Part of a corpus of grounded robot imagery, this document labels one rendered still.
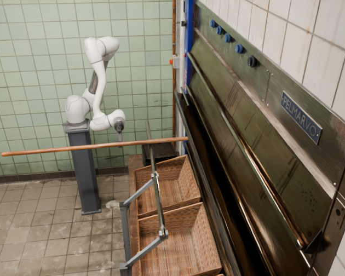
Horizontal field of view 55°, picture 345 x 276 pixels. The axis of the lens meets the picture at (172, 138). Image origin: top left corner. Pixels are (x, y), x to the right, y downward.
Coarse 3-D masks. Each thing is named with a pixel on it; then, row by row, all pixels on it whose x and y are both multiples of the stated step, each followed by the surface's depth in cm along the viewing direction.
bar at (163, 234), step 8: (152, 152) 230; (152, 160) 222; (152, 168) 215; (152, 176) 208; (152, 184) 212; (136, 192) 215; (128, 200) 216; (160, 200) 189; (120, 208) 217; (128, 208) 220; (160, 208) 183; (120, 216) 221; (160, 216) 178; (160, 224) 173; (128, 232) 230; (160, 232) 169; (128, 240) 234; (160, 240) 170; (128, 248) 238; (152, 248) 172; (128, 256) 242; (136, 256) 175; (120, 264) 178; (128, 264) 176; (120, 272) 177; (128, 272) 181
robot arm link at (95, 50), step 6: (84, 42) 248; (90, 42) 246; (96, 42) 250; (102, 42) 253; (84, 48) 250; (90, 48) 247; (96, 48) 249; (102, 48) 252; (90, 54) 248; (96, 54) 249; (102, 54) 253; (90, 60) 250; (96, 60) 250
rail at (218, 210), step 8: (176, 96) 246; (184, 112) 224; (184, 120) 217; (192, 136) 197; (192, 144) 193; (200, 160) 176; (208, 176) 164; (208, 184) 159; (216, 200) 149; (216, 208) 145; (224, 224) 137; (224, 232) 134; (232, 240) 130; (232, 248) 127; (232, 256) 124; (240, 264) 120; (240, 272) 117
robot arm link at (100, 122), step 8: (96, 64) 251; (96, 72) 255; (104, 72) 256; (104, 80) 257; (104, 88) 260; (96, 96) 261; (96, 104) 262; (96, 112) 264; (96, 120) 264; (104, 120) 265; (96, 128) 266; (104, 128) 267
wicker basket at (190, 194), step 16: (176, 160) 286; (144, 176) 290; (176, 176) 295; (192, 176) 262; (144, 192) 283; (160, 192) 283; (176, 192) 283; (192, 192) 257; (144, 208) 266; (176, 208) 242; (176, 224) 251
